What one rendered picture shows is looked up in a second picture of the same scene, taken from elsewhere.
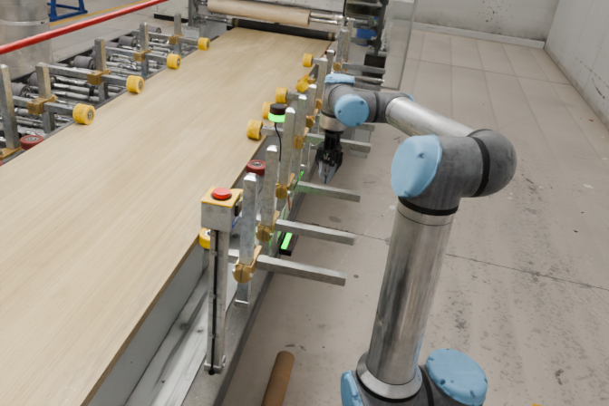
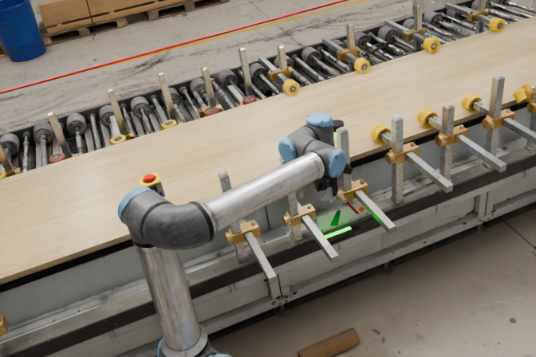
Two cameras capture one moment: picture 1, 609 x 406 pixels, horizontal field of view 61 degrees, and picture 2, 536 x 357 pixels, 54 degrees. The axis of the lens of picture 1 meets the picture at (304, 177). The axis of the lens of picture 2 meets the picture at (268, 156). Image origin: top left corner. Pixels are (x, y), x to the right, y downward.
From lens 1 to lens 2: 1.66 m
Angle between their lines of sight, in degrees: 57
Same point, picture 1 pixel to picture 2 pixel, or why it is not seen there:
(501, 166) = (149, 230)
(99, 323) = not seen: hidden behind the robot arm
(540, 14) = not seen: outside the picture
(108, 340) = (120, 231)
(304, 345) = (386, 339)
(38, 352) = (100, 220)
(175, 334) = (210, 256)
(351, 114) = (283, 153)
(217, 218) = not seen: hidden behind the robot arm
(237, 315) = (229, 264)
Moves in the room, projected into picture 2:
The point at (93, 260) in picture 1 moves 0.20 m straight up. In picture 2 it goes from (170, 189) to (159, 151)
